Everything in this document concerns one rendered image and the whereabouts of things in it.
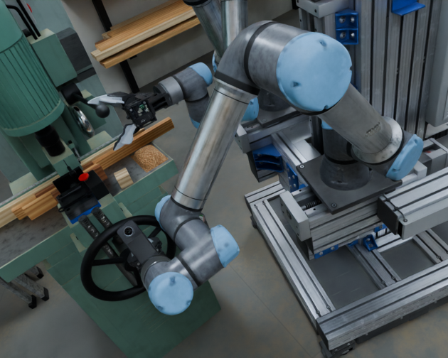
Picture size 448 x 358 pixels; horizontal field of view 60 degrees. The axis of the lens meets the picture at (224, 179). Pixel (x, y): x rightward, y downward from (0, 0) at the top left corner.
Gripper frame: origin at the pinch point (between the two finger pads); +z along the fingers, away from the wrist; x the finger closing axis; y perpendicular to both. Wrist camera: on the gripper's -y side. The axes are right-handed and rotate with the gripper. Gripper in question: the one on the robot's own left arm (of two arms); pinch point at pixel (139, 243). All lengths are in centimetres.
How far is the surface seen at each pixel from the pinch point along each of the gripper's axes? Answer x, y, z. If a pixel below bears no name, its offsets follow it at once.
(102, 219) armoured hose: -4.3, -9.1, 9.5
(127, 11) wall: 99, -103, 249
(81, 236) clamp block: -11.8, -8.1, 11.6
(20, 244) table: -27.8, -14.3, 23.5
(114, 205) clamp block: 0.2, -10.3, 10.8
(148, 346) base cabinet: -23, 55, 57
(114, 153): 10.0, -20.9, 33.9
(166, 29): 111, -71, 219
